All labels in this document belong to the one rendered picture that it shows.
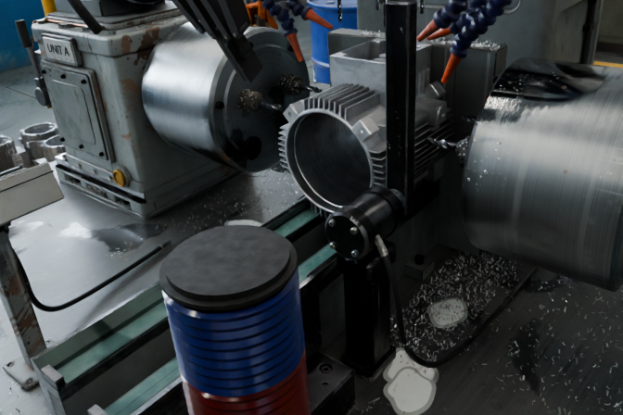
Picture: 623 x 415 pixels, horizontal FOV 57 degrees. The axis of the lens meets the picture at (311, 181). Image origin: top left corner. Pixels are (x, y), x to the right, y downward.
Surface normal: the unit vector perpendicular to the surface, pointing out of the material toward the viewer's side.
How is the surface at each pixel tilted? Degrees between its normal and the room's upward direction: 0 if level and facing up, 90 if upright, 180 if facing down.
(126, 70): 90
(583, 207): 81
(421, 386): 0
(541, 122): 47
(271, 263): 0
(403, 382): 0
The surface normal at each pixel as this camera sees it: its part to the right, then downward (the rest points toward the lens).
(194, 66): -0.53, -0.27
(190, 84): -0.60, -0.02
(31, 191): 0.70, -0.10
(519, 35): -0.63, 0.38
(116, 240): -0.06, -0.89
